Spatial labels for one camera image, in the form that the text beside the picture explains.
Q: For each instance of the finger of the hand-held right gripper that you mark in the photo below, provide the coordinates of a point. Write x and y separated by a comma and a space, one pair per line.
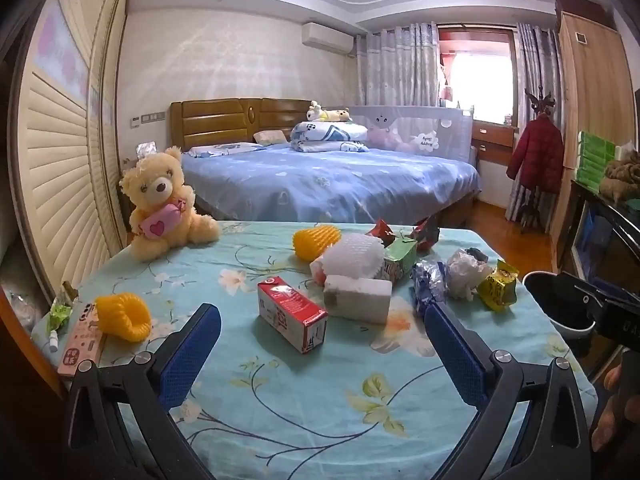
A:
585, 297

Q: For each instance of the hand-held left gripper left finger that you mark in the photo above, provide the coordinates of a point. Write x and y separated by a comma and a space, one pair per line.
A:
192, 355

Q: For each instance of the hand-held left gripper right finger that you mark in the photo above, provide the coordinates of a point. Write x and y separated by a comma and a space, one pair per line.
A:
457, 355

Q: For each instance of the white trash bin black liner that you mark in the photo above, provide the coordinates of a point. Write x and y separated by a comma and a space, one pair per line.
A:
550, 300

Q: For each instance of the blue printed wrapper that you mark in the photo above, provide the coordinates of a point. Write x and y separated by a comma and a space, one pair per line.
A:
427, 285

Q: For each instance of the yellow snack packet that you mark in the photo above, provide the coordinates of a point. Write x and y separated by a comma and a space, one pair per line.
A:
497, 287

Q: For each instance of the white tissue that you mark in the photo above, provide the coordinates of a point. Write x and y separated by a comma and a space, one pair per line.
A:
465, 272

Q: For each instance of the red milk carton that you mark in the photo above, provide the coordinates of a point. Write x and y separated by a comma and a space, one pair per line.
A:
290, 310

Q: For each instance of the green milk carton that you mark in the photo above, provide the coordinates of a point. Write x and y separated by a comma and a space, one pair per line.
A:
400, 260

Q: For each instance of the white foam block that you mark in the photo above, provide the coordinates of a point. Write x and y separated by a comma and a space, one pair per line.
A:
360, 297

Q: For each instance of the red snack packet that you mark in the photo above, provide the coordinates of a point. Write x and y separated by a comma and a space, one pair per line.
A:
381, 232
425, 235

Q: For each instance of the white foam net sleeve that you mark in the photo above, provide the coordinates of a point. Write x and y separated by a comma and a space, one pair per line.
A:
350, 255

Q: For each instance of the pink plastic wrapper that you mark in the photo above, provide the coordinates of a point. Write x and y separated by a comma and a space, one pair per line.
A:
317, 272

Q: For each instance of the yellow foam net sleeve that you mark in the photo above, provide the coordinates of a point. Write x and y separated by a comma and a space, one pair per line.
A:
315, 242
120, 312

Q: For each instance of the person's right hand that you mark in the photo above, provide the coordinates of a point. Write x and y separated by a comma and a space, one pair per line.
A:
612, 415

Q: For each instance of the black glass cabinet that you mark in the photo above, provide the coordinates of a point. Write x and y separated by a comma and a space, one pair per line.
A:
610, 230

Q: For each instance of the pink phone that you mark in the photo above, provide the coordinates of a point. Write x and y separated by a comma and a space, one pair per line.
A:
77, 345

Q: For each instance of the brown plush toy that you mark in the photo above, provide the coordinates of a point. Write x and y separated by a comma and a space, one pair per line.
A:
620, 177

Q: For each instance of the stack of green boxes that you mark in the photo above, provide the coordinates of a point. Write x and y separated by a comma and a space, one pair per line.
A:
592, 160

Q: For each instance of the green packet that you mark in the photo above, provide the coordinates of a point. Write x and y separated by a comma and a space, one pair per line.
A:
60, 315

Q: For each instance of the small white tube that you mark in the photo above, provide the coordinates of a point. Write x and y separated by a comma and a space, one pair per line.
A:
53, 342

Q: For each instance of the red padded jacket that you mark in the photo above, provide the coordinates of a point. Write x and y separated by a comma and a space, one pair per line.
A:
537, 155

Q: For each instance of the wooden nightstand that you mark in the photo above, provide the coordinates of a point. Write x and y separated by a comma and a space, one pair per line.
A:
125, 200

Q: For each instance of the yellow teddy bear pink heart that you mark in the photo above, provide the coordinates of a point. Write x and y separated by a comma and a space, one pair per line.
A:
155, 190

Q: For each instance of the wooden desk with drawers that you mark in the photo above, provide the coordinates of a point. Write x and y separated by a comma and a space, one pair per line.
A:
492, 135

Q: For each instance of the light wooden wardrobe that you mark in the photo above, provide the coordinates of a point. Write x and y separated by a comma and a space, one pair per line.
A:
590, 110

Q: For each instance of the blue print pillow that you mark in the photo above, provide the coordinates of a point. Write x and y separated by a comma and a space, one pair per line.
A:
225, 149

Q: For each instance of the bed with blue sheet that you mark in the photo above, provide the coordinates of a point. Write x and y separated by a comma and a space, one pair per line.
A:
325, 180

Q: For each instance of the pink plush toy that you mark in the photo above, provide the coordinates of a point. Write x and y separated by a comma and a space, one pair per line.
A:
387, 140

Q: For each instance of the cream louvred closet doors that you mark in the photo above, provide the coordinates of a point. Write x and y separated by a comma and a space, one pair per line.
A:
65, 160

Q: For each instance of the pink pillow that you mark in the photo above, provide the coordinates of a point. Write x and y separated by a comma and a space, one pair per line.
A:
272, 136

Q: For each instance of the wooden headboard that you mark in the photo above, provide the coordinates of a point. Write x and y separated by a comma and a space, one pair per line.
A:
215, 120

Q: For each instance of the window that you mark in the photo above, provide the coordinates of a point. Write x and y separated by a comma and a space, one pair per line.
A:
480, 85

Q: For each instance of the folded blue white quilt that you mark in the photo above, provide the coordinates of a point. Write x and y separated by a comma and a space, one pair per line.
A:
325, 135

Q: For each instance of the yellow white plush toy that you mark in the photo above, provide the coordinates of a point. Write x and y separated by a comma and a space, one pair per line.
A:
327, 114

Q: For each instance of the dark brown box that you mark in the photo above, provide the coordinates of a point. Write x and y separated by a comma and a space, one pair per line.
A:
582, 10

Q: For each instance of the white air conditioner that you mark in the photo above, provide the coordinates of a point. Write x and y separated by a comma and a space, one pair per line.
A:
327, 36

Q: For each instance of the grey mesh bed rail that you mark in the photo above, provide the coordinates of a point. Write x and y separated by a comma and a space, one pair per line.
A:
400, 122

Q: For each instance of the wall switch panel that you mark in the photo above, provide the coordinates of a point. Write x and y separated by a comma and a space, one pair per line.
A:
147, 119

